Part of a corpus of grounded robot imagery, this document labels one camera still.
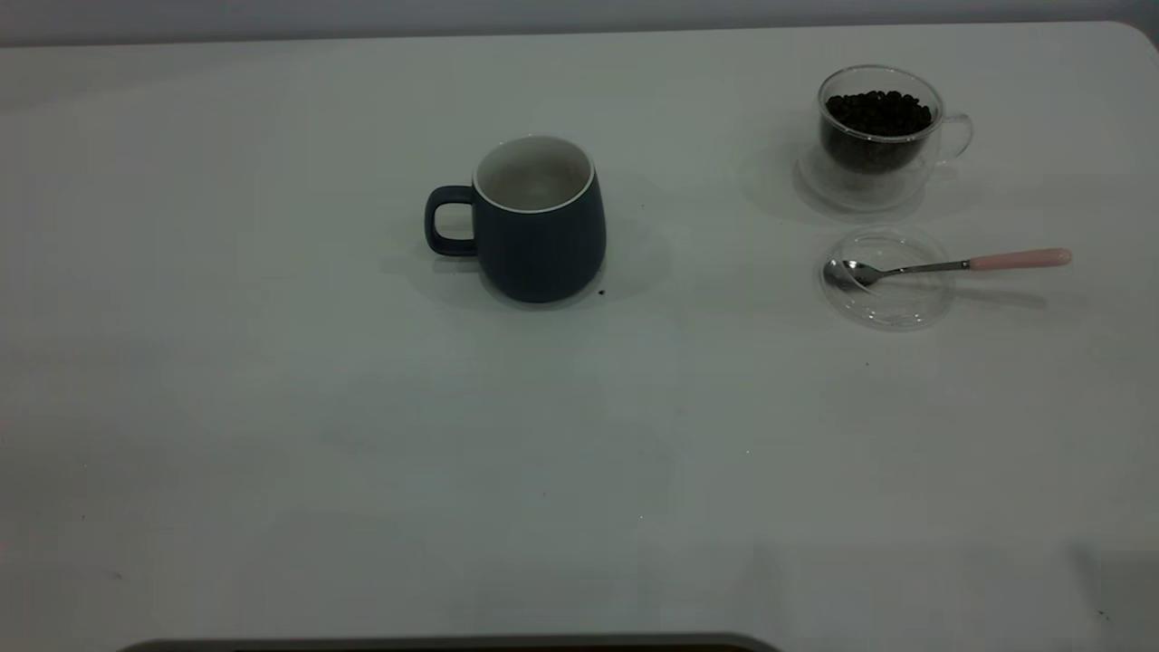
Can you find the dark grey ceramic mug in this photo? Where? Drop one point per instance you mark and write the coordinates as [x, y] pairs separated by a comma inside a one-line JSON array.
[[543, 249]]

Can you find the clear round glass lid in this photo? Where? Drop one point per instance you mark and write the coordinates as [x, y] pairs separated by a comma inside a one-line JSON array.
[[896, 303]]

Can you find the dark coffee beans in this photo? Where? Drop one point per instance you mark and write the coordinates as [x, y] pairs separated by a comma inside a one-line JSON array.
[[878, 118]]

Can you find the clear glass cup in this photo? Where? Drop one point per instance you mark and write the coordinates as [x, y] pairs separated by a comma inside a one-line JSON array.
[[919, 154]]

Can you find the clear glass saucer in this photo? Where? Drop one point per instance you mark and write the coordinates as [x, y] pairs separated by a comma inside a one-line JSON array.
[[856, 195]]

